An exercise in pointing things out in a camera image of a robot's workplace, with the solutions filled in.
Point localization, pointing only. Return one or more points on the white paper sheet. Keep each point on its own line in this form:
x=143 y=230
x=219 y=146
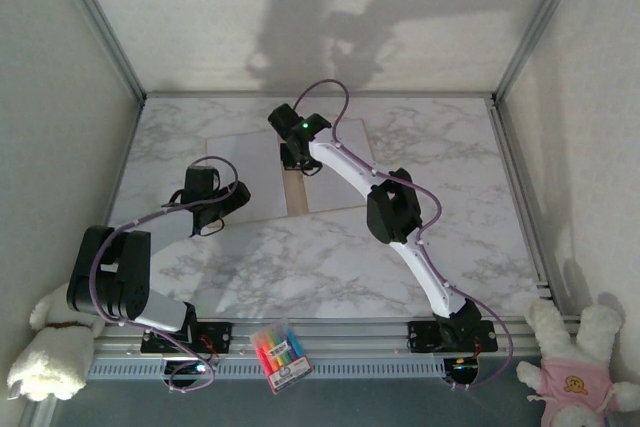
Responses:
x=250 y=167

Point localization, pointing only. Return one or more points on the pack of coloured highlighters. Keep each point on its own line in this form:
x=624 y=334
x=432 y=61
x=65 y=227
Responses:
x=280 y=352

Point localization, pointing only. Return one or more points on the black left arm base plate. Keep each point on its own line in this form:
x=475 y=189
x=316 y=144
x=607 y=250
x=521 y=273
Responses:
x=220 y=334

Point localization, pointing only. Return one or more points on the aluminium table side rail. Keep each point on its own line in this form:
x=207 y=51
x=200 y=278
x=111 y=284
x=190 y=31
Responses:
x=501 y=137
x=123 y=162

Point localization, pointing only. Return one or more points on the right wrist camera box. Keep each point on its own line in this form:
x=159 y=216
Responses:
x=282 y=119

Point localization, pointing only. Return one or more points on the brown paper folder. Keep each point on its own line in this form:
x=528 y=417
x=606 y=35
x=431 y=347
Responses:
x=295 y=192

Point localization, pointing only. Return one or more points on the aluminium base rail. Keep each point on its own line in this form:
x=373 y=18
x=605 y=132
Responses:
x=350 y=342

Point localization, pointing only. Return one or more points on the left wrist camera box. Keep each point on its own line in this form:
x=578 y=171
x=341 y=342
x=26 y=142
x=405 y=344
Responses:
x=200 y=179

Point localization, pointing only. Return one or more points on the aluminium table edge rail long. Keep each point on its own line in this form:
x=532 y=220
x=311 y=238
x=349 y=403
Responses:
x=400 y=95

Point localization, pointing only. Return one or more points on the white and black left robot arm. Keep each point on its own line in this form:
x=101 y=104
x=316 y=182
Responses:
x=107 y=277

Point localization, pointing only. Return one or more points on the aluminium frame post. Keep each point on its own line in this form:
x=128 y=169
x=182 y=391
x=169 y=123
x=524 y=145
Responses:
x=100 y=22
x=537 y=22

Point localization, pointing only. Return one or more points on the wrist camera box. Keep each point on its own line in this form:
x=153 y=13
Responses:
x=200 y=179
x=282 y=119

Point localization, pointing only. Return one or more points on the white plush toy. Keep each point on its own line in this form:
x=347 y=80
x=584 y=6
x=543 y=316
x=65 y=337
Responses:
x=50 y=362

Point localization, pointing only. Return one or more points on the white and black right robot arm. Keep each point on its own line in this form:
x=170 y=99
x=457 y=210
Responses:
x=345 y=167

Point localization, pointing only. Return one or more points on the white plush rabbit pink outfit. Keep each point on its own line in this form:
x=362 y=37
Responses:
x=575 y=382

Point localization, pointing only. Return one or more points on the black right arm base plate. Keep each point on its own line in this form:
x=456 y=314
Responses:
x=422 y=337

